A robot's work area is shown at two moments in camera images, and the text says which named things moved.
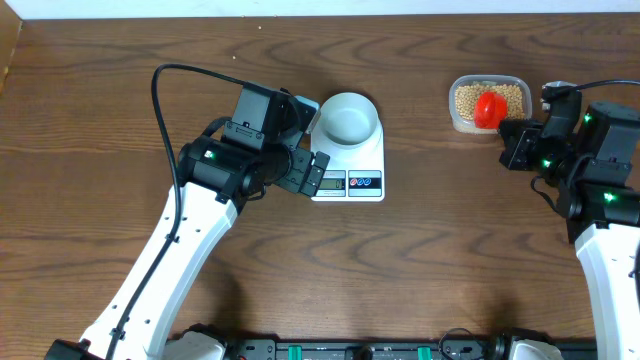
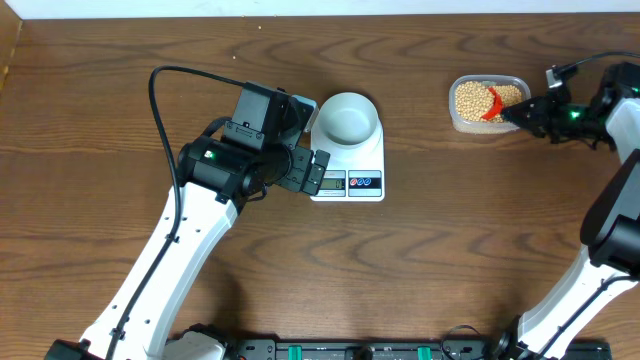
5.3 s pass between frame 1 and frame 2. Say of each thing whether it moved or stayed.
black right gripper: moved
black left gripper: stayed
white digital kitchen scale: stayed
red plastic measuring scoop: moved
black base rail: stayed
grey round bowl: stayed
